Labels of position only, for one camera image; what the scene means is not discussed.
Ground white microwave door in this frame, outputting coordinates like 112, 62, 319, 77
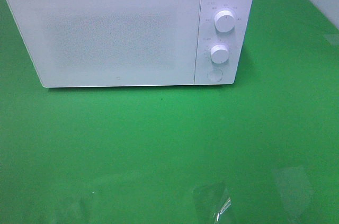
7, 0, 200, 88

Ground round white door button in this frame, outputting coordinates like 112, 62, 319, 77
207, 69, 224, 82

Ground white microwave oven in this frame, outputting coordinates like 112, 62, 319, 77
6, 0, 253, 88

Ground clear tape patch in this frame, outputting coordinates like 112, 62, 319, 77
193, 182, 237, 223

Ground white microwave knob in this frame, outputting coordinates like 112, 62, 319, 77
214, 10, 236, 33
210, 44, 229, 64

